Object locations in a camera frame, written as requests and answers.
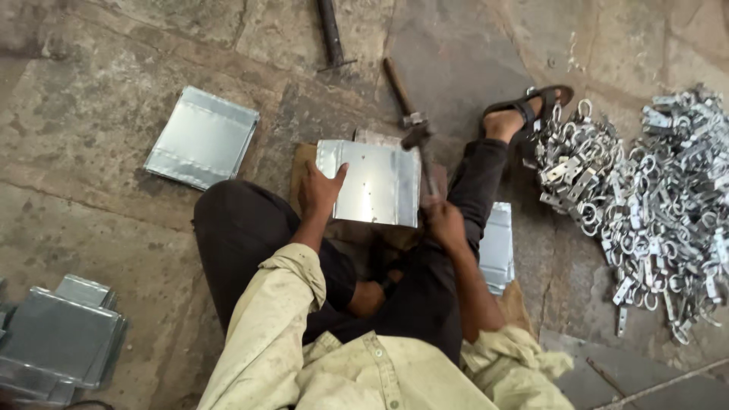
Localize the person's right hand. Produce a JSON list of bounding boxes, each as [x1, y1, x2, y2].
[[421, 199, 467, 251]]

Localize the person's left hand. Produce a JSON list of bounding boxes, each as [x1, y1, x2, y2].
[[298, 159, 349, 221]]

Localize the shiny sheet metal panel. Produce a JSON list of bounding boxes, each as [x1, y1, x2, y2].
[[316, 139, 422, 229]]

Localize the blurred hammer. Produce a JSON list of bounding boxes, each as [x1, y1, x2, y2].
[[401, 122, 440, 206]]

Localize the wooden work block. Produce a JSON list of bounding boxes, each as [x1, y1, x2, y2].
[[289, 129, 448, 247]]

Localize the sheet metal panels beside leg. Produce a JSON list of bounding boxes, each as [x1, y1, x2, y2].
[[478, 202, 516, 296]]

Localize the sheet metal panels on floor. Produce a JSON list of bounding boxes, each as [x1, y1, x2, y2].
[[143, 86, 260, 191]]

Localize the black sandal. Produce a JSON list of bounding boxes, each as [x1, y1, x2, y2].
[[482, 85, 575, 143]]

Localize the dark metal rod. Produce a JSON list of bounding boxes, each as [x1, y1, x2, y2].
[[316, 0, 358, 73]]

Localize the thin metal rod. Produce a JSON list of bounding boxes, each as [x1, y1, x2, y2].
[[592, 357, 729, 410]]

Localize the stack of sheet metal panels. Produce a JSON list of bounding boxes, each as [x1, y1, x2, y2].
[[0, 274, 129, 406]]

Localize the wooden handled hammer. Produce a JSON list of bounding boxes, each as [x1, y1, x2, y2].
[[383, 57, 429, 129]]

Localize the pile of metal ring hasps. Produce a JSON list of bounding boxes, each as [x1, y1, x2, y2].
[[522, 84, 729, 346]]

